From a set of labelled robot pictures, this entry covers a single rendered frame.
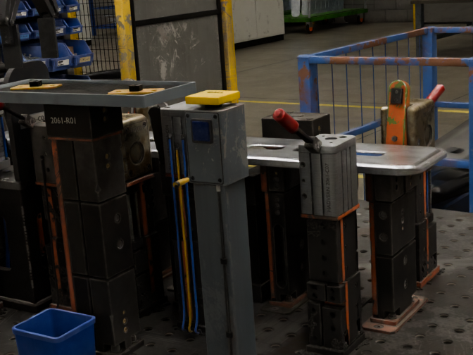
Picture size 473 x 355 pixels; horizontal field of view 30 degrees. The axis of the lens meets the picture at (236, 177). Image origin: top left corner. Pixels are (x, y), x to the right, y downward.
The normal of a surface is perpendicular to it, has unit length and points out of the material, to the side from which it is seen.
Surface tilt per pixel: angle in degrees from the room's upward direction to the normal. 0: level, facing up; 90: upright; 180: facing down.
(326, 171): 90
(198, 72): 91
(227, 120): 90
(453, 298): 0
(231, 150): 90
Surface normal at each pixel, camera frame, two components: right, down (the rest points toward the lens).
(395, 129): -0.53, 0.04
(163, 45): 0.85, 0.09
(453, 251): -0.07, -0.97
